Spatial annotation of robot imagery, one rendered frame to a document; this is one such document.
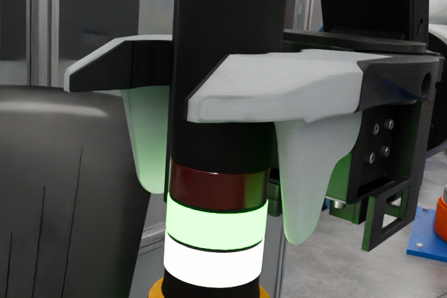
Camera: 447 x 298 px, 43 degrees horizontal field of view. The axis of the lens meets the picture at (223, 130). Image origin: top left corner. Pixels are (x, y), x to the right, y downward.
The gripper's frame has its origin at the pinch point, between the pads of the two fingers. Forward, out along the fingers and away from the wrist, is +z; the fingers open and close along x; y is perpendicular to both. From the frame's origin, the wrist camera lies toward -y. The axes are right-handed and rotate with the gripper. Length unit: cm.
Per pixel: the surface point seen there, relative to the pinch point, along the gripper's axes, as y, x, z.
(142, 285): 60, 70, -71
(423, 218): 144, 109, -408
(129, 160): 7.2, 11.5, -10.0
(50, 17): 3, 70, -47
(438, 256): 144, 78, -347
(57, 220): 9.7, 11.7, -5.4
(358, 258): 148, 116, -311
